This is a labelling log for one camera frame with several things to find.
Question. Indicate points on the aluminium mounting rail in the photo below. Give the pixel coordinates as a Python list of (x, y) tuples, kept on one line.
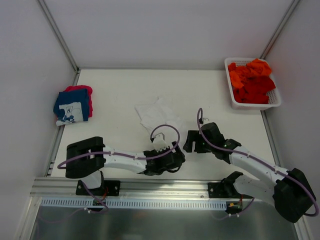
[(149, 189)]

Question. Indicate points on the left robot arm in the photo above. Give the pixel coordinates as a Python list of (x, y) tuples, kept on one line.
[(85, 160)]

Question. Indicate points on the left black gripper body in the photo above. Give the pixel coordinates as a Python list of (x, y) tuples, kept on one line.
[(176, 155)]

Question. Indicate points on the red t-shirt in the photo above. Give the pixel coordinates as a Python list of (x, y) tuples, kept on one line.
[(255, 91)]

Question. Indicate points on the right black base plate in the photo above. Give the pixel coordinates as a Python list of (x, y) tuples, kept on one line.
[(222, 190)]

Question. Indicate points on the right aluminium frame post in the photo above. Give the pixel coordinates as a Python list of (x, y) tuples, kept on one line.
[(280, 27)]

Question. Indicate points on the aluminium frame post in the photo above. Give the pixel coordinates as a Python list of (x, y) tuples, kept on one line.
[(56, 31), (280, 27)]

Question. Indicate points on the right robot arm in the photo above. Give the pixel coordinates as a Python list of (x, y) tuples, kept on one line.
[(288, 191)]

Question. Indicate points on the white slotted cable duct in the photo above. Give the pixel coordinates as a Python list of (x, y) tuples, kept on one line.
[(153, 204)]

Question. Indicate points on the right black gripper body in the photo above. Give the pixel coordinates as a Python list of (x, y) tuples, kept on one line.
[(198, 139)]

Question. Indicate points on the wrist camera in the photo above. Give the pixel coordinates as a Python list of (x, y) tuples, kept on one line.
[(204, 120), (159, 143)]

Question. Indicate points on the left aluminium frame post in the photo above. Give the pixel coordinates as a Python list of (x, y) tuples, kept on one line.
[(56, 31)]

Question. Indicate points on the orange t-shirt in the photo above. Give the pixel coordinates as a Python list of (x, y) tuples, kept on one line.
[(241, 74)]

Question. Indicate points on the white t-shirt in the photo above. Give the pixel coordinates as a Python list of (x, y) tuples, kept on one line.
[(158, 113)]

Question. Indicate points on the folded blue printed t-shirt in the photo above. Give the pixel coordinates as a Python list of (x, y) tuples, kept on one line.
[(71, 107)]

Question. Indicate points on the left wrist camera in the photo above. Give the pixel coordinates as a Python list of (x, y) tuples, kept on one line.
[(159, 143)]

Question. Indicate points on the white plastic basket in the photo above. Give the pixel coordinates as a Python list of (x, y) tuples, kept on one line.
[(274, 95)]

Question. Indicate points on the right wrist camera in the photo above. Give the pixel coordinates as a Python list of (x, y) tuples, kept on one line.
[(204, 120)]

